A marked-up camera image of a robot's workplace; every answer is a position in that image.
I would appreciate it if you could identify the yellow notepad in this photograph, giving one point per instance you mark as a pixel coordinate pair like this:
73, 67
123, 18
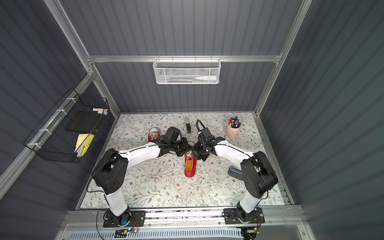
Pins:
83, 143

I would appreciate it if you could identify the pink pen cup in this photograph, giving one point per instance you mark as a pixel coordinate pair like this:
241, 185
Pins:
231, 133

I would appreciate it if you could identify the white wire mesh basket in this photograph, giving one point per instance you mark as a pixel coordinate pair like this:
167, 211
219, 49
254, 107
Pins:
194, 72

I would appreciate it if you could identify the pink sticky notes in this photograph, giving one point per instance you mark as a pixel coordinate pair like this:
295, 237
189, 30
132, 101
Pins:
100, 111

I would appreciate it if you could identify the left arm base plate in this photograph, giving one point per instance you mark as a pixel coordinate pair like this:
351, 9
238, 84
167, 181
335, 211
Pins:
128, 219

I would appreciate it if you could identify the grey rectangular box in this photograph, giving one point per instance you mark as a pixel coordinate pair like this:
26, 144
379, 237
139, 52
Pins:
235, 173

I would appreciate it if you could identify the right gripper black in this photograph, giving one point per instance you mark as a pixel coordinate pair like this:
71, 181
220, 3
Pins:
199, 149

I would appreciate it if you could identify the black notebook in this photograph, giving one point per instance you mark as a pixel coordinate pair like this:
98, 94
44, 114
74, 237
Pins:
85, 122

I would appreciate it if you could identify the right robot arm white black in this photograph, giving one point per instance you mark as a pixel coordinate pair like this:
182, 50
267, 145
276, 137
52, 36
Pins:
258, 174

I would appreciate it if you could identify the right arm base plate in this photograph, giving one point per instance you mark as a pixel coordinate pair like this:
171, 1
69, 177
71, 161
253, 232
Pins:
231, 216

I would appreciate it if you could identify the red canvas sneaker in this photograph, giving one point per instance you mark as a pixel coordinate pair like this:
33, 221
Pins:
153, 134
190, 165

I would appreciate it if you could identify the aluminium mounting rail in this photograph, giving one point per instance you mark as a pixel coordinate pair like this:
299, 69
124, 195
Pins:
212, 217

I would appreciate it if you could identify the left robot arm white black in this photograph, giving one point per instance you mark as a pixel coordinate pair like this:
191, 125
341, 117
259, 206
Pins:
110, 172

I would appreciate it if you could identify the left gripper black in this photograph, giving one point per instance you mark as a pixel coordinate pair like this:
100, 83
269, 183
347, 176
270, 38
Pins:
183, 147

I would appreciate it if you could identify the black wire wall basket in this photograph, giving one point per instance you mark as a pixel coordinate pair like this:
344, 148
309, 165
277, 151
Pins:
69, 132

